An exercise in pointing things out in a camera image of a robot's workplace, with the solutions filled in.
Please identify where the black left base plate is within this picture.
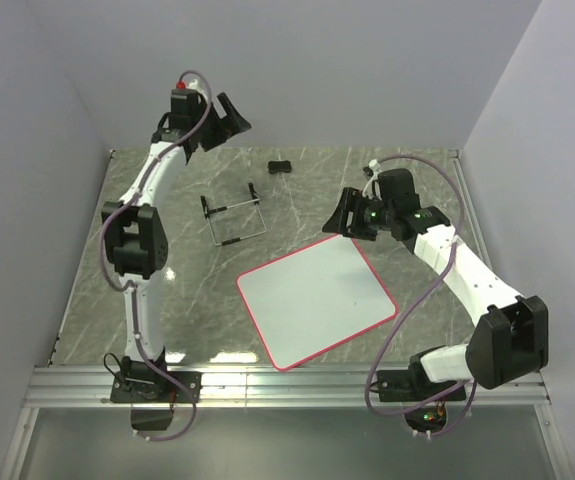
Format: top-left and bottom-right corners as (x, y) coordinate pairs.
(109, 371), (201, 404)

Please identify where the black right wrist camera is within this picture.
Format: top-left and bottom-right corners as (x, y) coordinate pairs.
(362, 160), (420, 235)

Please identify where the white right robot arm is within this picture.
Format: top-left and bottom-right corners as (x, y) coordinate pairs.
(322, 187), (549, 400)

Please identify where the pink framed whiteboard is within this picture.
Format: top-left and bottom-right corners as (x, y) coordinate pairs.
(236, 235), (398, 372)

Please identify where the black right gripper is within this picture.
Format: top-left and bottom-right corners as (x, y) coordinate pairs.
(321, 188), (395, 243)

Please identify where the wire whiteboard easel stand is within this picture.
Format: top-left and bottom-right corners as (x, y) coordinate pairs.
(200, 182), (267, 247)

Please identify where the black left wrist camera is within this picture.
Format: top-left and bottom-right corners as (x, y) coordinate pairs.
(168, 80), (207, 132)

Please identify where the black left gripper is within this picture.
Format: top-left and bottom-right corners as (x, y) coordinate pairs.
(192, 94), (250, 153)

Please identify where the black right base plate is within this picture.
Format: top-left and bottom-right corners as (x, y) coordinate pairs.
(364, 368), (466, 404)

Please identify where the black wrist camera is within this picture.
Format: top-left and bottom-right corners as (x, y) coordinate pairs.
(168, 80), (207, 132)
(362, 160), (420, 235)

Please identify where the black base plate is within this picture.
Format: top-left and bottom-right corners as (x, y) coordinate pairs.
(109, 371), (201, 404)
(364, 368), (466, 404)

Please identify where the yellow whiteboard eraser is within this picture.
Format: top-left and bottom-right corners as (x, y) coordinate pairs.
(267, 160), (293, 175)

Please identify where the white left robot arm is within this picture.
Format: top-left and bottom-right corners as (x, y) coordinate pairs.
(101, 85), (251, 402)

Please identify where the aluminium mounting rail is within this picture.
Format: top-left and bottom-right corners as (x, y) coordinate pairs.
(22, 363), (552, 411)

